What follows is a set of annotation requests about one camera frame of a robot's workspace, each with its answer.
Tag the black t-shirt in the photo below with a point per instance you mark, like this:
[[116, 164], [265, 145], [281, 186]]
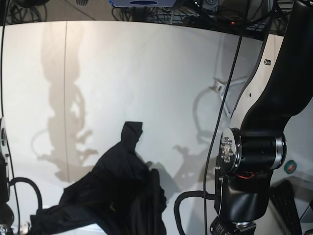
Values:
[[120, 194]]

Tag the black keyboard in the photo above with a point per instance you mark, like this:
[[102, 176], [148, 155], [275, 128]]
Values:
[[282, 197]]

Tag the green tape roll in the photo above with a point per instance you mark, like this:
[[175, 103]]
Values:
[[290, 167]]

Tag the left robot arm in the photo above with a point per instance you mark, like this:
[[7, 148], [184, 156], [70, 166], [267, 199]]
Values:
[[251, 151]]

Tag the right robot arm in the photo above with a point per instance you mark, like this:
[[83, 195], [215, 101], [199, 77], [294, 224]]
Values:
[[6, 214]]

